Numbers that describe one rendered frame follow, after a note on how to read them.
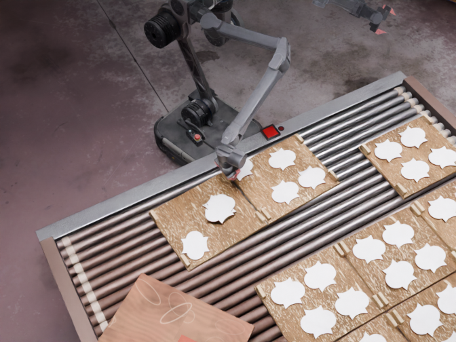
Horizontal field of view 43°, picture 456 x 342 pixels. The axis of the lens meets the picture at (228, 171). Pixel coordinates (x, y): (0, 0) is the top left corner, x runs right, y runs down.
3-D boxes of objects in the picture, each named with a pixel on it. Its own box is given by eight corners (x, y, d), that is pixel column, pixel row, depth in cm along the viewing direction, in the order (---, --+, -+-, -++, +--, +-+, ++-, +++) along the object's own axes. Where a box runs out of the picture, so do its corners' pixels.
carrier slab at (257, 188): (226, 172, 274) (226, 170, 273) (294, 136, 287) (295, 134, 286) (269, 225, 257) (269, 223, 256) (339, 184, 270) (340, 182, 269)
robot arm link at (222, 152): (220, 141, 241) (212, 151, 239) (233, 147, 239) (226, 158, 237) (222, 150, 247) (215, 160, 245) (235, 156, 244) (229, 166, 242)
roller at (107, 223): (57, 244, 256) (55, 239, 252) (399, 89, 312) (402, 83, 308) (61, 252, 254) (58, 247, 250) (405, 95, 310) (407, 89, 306)
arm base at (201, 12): (201, 15, 269) (199, -6, 260) (213, 23, 266) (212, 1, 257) (188, 24, 266) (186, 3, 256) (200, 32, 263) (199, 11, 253)
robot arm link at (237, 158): (233, 136, 247) (226, 129, 240) (255, 146, 243) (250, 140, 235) (220, 160, 247) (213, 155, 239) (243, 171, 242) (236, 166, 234)
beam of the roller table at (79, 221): (38, 237, 260) (34, 231, 256) (397, 77, 320) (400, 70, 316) (44, 252, 256) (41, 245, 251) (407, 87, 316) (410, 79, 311)
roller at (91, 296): (81, 299, 241) (79, 294, 237) (436, 125, 297) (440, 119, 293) (85, 309, 238) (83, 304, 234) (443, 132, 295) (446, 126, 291)
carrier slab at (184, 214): (148, 214, 260) (148, 212, 259) (223, 173, 274) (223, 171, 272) (188, 272, 243) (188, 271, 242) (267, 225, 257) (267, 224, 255)
